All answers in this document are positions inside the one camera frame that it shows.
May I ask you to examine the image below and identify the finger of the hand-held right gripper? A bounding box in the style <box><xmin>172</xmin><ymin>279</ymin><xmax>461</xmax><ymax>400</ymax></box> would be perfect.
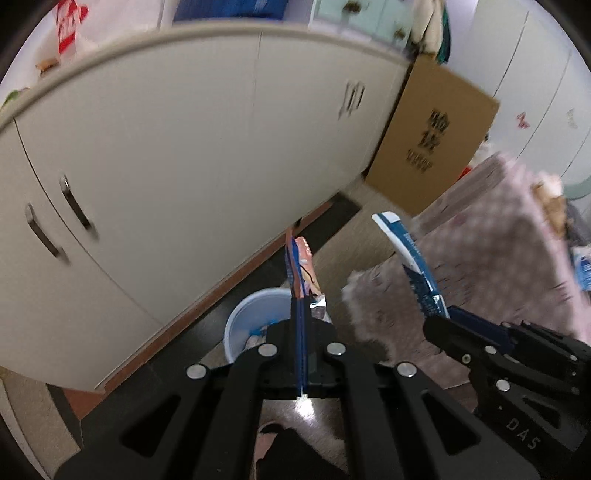
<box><xmin>450</xmin><ymin>306</ymin><xmax>515</xmax><ymax>354</ymax></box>
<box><xmin>422</xmin><ymin>316</ymin><xmax>497</xmax><ymax>366</ymax></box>

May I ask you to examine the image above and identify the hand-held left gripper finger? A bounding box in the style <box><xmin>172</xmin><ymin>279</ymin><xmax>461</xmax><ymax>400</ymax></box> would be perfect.
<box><xmin>55</xmin><ymin>298</ymin><xmax>302</xmax><ymax>480</ymax></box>
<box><xmin>301</xmin><ymin>298</ymin><xmax>541</xmax><ymax>480</ymax></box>

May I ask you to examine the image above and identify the blue plastic bin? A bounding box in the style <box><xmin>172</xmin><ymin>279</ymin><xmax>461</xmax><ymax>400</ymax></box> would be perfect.
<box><xmin>224</xmin><ymin>288</ymin><xmax>296</xmax><ymax>365</ymax></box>

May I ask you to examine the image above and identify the pink snack wrapper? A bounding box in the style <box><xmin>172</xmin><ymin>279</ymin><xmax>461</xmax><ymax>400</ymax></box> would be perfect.
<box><xmin>284</xmin><ymin>233</ymin><xmax>333</xmax><ymax>324</ymax></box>

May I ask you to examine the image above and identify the blue white packet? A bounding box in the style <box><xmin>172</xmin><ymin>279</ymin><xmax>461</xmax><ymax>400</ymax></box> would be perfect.
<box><xmin>372</xmin><ymin>211</ymin><xmax>451</xmax><ymax>319</ymax></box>

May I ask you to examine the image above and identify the blue wrapper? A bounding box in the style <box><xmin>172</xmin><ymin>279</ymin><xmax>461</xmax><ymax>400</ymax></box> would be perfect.
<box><xmin>573</xmin><ymin>251</ymin><xmax>591</xmax><ymax>291</ymax></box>

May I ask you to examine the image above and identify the brown wrapper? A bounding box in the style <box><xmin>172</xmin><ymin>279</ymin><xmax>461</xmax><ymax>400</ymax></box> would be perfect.
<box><xmin>531</xmin><ymin>173</ymin><xmax>568</xmax><ymax>232</ymax></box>

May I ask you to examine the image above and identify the pink checkered tablecloth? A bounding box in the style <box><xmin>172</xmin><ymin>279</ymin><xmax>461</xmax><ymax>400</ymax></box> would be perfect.
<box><xmin>341</xmin><ymin>152</ymin><xmax>591</xmax><ymax>388</ymax></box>

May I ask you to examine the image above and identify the brown cardboard box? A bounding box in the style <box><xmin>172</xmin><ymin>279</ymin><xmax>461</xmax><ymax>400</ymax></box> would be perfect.
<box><xmin>365</xmin><ymin>54</ymin><xmax>501</xmax><ymax>217</ymax></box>

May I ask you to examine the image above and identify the white low cabinet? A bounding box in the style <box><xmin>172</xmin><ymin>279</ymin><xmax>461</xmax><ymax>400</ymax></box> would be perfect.
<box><xmin>0</xmin><ymin>21</ymin><xmax>414</xmax><ymax>393</ymax></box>

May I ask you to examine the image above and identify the white wardrobe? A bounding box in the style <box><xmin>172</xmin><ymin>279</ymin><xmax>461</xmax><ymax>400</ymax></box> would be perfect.
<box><xmin>450</xmin><ymin>0</ymin><xmax>591</xmax><ymax>185</ymax></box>

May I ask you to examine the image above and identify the dark hanging jacket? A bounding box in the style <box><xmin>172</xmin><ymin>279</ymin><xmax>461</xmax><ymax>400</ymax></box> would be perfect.
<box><xmin>436</xmin><ymin>9</ymin><xmax>455</xmax><ymax>63</ymax></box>

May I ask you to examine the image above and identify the cream hanging jacket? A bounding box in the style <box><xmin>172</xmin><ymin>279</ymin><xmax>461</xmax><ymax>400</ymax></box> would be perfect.
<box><xmin>409</xmin><ymin>0</ymin><xmax>446</xmax><ymax>54</ymax></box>

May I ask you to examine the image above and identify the teal drawer unit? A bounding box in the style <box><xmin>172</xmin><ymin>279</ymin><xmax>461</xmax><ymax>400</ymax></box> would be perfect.
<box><xmin>314</xmin><ymin>0</ymin><xmax>416</xmax><ymax>42</ymax></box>

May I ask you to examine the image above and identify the blue woven bag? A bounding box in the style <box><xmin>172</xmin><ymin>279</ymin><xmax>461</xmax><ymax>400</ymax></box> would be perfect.
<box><xmin>173</xmin><ymin>0</ymin><xmax>289</xmax><ymax>21</ymax></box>

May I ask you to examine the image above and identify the white plastic bag red print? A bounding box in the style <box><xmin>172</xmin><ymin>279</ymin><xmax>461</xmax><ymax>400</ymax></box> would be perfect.
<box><xmin>34</xmin><ymin>0</ymin><xmax>158</xmax><ymax>70</ymax></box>

